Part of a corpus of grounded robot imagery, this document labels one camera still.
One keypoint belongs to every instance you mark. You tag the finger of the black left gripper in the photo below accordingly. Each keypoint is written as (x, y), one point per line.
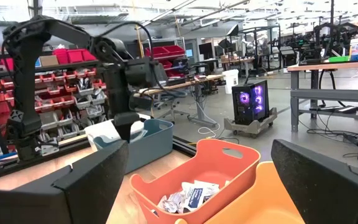
(122, 129)
(130, 129)

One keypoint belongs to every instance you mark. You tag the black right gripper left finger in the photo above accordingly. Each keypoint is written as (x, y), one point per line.
(57, 199)

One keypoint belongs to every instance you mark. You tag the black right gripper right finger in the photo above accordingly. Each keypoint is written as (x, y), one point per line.
(328, 193)

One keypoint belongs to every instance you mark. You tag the white blue-print packet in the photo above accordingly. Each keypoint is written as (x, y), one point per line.
(169, 203)
(196, 194)

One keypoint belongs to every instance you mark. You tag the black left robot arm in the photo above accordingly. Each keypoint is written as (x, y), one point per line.
(26, 77)

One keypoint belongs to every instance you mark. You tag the teal plastic bin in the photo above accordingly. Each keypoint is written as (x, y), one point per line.
(154, 146)

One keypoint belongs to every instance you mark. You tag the grey office chair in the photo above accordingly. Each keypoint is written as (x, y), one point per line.
(166, 104)

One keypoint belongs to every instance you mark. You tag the shelf rack with red bins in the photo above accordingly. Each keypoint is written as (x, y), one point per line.
(166, 56)
(61, 90)

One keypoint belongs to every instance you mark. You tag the yellow plastic bin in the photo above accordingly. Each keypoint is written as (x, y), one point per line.
(266, 202)

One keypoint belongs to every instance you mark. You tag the wooden top desk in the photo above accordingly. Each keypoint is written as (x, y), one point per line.
(182, 84)

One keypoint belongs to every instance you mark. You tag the black floor power strip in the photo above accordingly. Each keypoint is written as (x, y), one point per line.
(334, 109)

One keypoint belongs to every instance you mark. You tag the orange plastic bin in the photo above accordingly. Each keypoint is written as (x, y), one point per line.
(207, 165)

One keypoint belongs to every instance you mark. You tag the grey wheeled dolly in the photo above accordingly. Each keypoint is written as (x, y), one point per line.
(253, 126)

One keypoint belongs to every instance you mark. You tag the white plastic bucket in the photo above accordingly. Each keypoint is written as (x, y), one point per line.
(231, 81)

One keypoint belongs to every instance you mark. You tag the black glowing computer tower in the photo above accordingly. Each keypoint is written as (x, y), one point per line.
(250, 101)

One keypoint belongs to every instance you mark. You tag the flat green box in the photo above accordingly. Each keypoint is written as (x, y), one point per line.
(339, 58)

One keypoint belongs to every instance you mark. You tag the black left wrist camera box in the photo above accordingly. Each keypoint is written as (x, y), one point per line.
(145, 73)

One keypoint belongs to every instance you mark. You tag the grey frame workbench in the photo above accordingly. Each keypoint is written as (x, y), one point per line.
(322, 93)

